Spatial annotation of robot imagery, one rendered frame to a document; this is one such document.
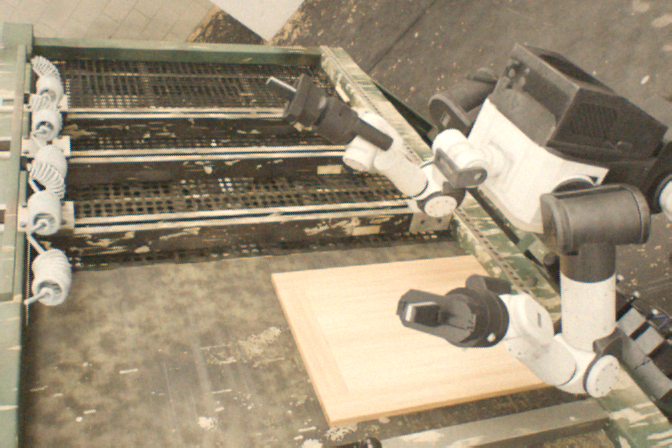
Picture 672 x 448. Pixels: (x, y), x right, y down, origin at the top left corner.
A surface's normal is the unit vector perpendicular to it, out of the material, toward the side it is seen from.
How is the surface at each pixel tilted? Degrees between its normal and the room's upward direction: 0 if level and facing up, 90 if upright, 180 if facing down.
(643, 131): 90
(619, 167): 100
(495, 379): 58
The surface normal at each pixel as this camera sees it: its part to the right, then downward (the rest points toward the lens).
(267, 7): 0.26, 0.63
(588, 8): -0.70, -0.40
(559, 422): 0.17, -0.83
